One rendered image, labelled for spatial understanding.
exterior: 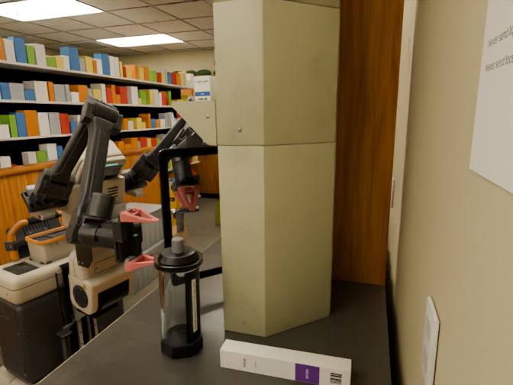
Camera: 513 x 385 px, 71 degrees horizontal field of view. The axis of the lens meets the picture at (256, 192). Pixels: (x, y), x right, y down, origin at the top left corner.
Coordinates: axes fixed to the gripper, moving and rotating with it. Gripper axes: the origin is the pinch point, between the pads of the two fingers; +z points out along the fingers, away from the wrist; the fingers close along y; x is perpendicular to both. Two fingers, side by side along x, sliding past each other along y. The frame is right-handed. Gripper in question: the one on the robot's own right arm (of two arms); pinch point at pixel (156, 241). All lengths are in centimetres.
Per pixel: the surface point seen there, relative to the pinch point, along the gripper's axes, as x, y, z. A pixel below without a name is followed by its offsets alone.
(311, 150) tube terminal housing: 18.1, 19.7, 32.1
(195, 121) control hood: 8.8, 26.5, 6.7
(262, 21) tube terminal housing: 9, 47, 23
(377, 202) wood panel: 46, 1, 48
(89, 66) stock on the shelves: 249, 80, -235
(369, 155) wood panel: 46, 16, 45
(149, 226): 192, -66, -138
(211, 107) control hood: 8.8, 29.7, 10.7
